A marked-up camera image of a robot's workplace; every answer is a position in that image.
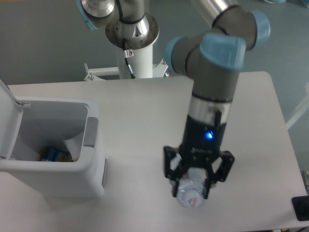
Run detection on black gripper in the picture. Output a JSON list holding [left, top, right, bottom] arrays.
[[163, 116, 235, 199]]

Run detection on clear plastic water bottle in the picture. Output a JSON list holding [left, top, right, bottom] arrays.
[[176, 168, 207, 209]]

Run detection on white tissue packet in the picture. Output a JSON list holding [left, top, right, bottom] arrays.
[[64, 137, 82, 161]]

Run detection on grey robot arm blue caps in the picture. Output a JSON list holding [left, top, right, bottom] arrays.
[[77, 0, 270, 205]]

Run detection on white trash can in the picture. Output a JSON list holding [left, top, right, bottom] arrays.
[[0, 97, 106, 198]]

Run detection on white trash can lid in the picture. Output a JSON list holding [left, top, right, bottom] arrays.
[[0, 81, 30, 159]]

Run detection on black device at table edge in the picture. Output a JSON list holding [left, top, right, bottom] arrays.
[[292, 195, 309, 221]]

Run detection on blue snack wrapper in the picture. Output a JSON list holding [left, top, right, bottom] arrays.
[[41, 146, 73, 162]]

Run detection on white frame at right edge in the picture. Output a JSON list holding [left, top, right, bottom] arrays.
[[285, 83, 309, 130]]

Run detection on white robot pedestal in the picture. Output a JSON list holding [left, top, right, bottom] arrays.
[[83, 13, 172, 82]]

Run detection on black cable on pedestal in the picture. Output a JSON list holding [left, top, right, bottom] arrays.
[[122, 38, 137, 80]]

